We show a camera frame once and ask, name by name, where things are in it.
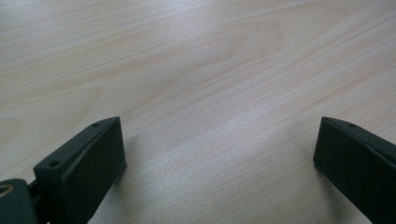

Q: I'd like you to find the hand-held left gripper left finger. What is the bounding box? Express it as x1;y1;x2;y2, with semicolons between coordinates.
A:
33;116;128;224

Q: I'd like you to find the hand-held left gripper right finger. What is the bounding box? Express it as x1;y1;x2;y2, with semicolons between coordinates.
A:
313;116;396;224

